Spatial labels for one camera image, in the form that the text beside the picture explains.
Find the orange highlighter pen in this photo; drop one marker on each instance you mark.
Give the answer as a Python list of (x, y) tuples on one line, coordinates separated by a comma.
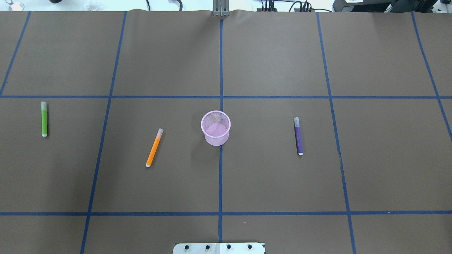
[(154, 148)]

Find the pink mesh pen holder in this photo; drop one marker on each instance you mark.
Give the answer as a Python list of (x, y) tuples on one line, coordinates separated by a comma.
[(215, 126)]

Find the aluminium frame post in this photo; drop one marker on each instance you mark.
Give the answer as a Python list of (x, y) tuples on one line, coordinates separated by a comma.
[(221, 8)]

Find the brown paper table mat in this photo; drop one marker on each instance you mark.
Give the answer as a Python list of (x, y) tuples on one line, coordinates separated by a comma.
[(372, 92)]

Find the purple highlighter pen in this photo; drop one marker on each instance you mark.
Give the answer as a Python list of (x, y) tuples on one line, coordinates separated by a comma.
[(298, 136)]

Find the green highlighter pen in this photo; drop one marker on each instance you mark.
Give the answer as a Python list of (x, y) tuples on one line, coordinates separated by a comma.
[(44, 126)]

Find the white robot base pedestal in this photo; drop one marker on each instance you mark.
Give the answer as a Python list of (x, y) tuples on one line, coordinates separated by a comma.
[(220, 248)]

